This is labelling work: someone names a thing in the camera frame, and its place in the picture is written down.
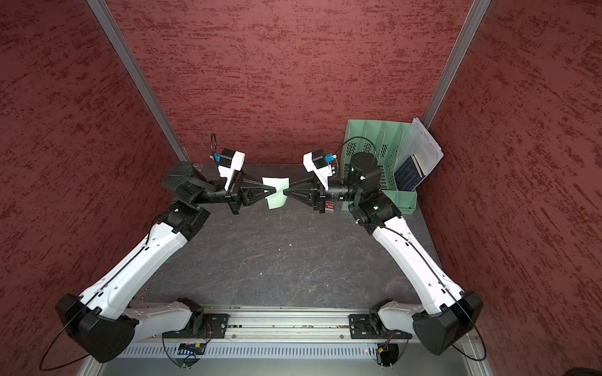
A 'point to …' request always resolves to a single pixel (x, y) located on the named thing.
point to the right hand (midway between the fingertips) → (285, 195)
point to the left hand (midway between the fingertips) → (273, 194)
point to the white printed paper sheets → (424, 146)
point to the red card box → (330, 206)
